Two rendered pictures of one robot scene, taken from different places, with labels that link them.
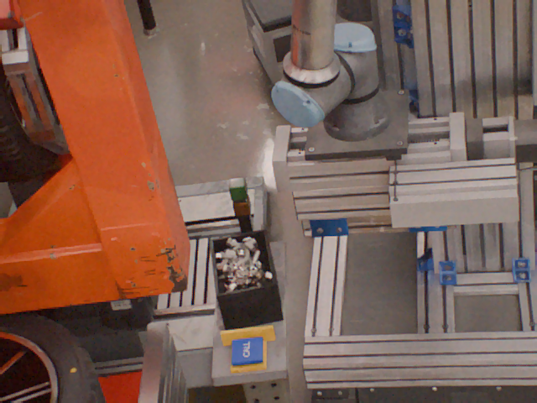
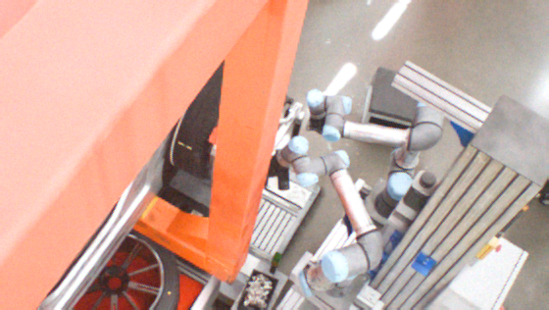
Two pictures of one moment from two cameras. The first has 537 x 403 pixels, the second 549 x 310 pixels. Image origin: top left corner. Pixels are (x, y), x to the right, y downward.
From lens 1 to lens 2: 1.76 m
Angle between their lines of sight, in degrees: 25
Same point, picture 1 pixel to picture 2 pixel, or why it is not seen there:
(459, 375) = not seen: outside the picture
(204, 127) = not seen: hidden behind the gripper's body
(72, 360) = (171, 286)
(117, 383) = (189, 284)
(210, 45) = (351, 70)
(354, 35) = not seen: hidden behind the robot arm
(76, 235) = (197, 246)
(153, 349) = (207, 290)
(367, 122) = (336, 293)
